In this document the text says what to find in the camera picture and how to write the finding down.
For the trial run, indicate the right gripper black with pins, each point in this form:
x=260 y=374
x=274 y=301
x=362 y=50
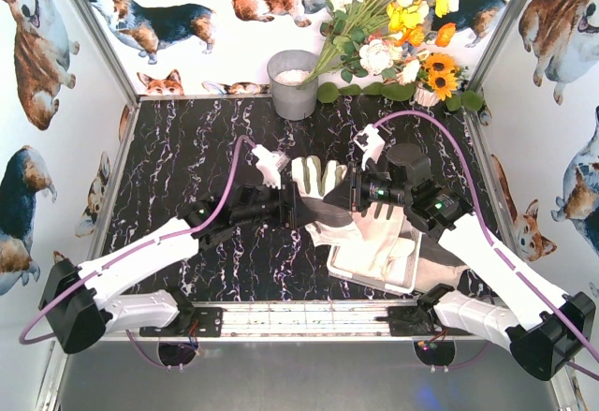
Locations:
x=354 y=190

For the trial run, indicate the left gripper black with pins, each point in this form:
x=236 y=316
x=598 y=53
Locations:
x=287 y=202

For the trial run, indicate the white glove grey palm patch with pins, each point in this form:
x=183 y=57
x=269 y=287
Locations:
x=379 y=227

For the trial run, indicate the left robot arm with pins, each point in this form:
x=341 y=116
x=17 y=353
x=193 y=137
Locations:
x=84 y=302

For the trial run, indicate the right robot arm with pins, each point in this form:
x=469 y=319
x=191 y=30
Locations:
x=541 y=325

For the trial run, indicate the white perforated storage basket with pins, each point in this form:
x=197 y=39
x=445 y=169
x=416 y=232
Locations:
x=374 y=270

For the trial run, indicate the small white sunflower pot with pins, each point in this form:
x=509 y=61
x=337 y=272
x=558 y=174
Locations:
x=424 y=97

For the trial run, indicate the grey metal bucket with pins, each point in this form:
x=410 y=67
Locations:
x=293 y=88

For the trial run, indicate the artificial flower bouquet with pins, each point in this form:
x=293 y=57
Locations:
x=384 y=38

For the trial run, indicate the aluminium front rail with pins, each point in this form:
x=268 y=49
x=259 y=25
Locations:
x=291 y=319

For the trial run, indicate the right aluminium post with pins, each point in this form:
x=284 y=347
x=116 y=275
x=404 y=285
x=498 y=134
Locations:
x=496 y=43

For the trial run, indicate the aluminium post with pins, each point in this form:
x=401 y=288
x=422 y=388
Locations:
x=496 y=43
x=104 y=47

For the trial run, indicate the left aluminium post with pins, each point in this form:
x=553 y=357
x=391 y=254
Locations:
x=104 y=47

